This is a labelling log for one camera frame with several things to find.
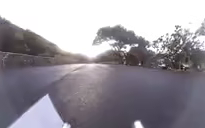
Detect grey asphalt road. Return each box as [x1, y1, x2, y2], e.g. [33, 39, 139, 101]
[0, 62, 205, 128]

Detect broad spreading tree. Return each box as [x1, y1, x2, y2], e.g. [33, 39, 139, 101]
[92, 24, 152, 66]

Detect robot's own part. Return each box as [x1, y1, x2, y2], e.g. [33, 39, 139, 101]
[133, 120, 145, 128]
[62, 122, 72, 128]

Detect bushes on slope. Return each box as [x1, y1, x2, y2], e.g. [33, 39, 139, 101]
[0, 11, 91, 64]

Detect stone wall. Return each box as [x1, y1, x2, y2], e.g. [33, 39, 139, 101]
[0, 50, 91, 70]

